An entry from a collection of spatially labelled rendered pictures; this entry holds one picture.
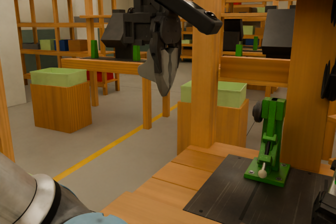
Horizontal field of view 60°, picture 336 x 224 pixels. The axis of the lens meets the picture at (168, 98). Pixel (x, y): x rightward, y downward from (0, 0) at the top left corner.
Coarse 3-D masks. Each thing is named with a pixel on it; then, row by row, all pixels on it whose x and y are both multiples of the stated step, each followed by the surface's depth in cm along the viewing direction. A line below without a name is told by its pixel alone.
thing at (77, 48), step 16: (16, 0) 644; (32, 0) 680; (112, 0) 583; (16, 16) 649; (32, 16) 686; (32, 48) 658; (48, 48) 634; (64, 48) 612; (80, 48) 603; (112, 80) 607
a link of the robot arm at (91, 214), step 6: (78, 216) 40; (84, 216) 40; (90, 216) 40; (96, 216) 40; (102, 216) 40; (108, 216) 40; (114, 216) 41; (66, 222) 39; (72, 222) 39; (78, 222) 39; (84, 222) 39; (90, 222) 39; (96, 222) 39; (102, 222) 39; (108, 222) 39; (114, 222) 40; (120, 222) 40; (126, 222) 40
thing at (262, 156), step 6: (264, 132) 98; (264, 138) 97; (270, 138) 96; (276, 138) 97; (264, 144) 99; (276, 144) 98; (264, 150) 98; (276, 150) 97; (258, 156) 98; (264, 156) 94; (270, 156) 94; (258, 162) 97; (270, 162) 94
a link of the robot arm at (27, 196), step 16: (0, 160) 38; (0, 176) 37; (16, 176) 39; (32, 176) 44; (48, 176) 45; (0, 192) 36; (16, 192) 38; (32, 192) 40; (48, 192) 42; (64, 192) 45; (0, 208) 37; (16, 208) 38; (32, 208) 40; (48, 208) 40; (64, 208) 43; (80, 208) 45
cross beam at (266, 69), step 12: (228, 60) 124; (240, 60) 121; (252, 60) 119; (264, 60) 117; (276, 60) 114; (288, 60) 112; (228, 72) 125; (240, 72) 122; (252, 72) 120; (264, 72) 118; (276, 72) 115; (288, 72) 113
